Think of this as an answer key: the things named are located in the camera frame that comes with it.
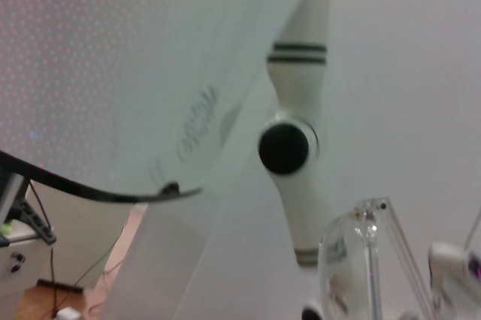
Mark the clear white glasses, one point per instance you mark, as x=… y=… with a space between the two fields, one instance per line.
x=370 y=260

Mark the white robot torso panel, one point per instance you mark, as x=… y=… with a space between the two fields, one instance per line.
x=180 y=72

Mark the black curved trim strip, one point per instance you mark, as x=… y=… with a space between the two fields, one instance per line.
x=94 y=192

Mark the white cabinet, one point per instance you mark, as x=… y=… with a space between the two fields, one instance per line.
x=86 y=245

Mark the white power adapter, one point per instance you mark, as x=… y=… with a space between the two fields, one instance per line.
x=67 y=313

